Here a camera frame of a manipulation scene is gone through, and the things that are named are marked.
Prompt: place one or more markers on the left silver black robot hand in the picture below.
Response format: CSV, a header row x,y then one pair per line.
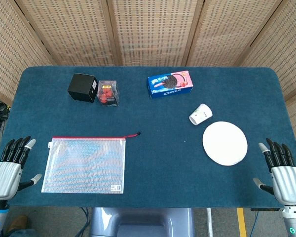
x,y
5,177

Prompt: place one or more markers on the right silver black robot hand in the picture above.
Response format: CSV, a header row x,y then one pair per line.
x,y
287,182

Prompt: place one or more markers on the clear zipper pouch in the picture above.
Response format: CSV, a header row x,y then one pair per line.
x,y
84,165

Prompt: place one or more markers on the black bar under table edge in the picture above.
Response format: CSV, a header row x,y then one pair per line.
x,y
265,209

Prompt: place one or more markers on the brown shoe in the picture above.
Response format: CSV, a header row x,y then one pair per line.
x,y
17,222

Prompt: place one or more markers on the blue jeans leg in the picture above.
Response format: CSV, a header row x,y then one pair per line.
x,y
24,233

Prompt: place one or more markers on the white round paper plate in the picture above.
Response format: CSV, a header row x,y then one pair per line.
x,y
224,143

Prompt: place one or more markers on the white table leg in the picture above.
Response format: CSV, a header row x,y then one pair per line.
x,y
209,222

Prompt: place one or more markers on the white printed paper cup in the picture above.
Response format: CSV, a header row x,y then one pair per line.
x,y
201,114

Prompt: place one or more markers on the black cube box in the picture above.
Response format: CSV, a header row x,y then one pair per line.
x,y
81,86

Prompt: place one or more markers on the clear box with red items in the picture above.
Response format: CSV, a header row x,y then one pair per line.
x,y
108,93

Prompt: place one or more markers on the grey-blue robot torso base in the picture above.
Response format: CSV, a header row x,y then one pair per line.
x,y
140,222

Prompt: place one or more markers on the blue Oreo cookie box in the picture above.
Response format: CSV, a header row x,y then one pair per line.
x,y
170,84

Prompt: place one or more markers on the woven wooden folding screen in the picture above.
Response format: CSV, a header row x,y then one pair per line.
x,y
153,32

